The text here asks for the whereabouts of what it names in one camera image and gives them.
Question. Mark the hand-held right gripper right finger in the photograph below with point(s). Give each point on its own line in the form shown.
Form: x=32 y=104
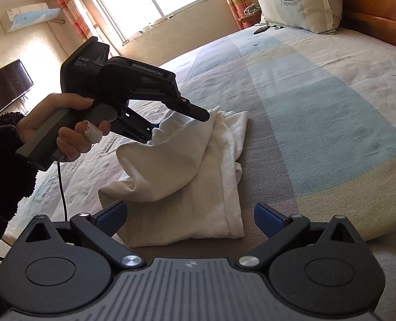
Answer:
x=268 y=219

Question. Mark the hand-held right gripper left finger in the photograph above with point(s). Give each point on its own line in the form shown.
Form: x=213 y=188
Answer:
x=112 y=219

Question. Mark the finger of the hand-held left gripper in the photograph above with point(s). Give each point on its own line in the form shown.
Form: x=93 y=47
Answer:
x=196 y=113
x=134 y=127

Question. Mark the white printed long-sleeve shirt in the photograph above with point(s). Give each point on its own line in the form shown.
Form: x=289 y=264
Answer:
x=191 y=190

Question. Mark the person's left forearm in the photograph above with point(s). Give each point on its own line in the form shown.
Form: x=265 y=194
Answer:
x=4 y=180

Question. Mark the person's left hand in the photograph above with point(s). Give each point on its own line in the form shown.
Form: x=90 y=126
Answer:
x=40 y=117

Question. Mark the window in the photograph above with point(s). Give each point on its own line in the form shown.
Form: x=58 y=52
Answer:
x=134 y=0

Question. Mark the wooden bedside shelf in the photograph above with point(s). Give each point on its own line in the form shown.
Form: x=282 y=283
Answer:
x=248 y=22

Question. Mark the small black remote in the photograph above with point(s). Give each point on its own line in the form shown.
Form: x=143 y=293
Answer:
x=261 y=30

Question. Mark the white air conditioner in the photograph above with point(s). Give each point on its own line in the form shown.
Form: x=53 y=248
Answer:
x=30 y=16

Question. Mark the large floral pillow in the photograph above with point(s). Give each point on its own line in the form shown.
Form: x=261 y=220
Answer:
x=318 y=6

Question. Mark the wooden bed headboard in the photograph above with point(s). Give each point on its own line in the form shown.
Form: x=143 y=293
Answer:
x=378 y=6

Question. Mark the wall television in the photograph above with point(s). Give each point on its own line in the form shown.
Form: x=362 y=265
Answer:
x=7 y=87

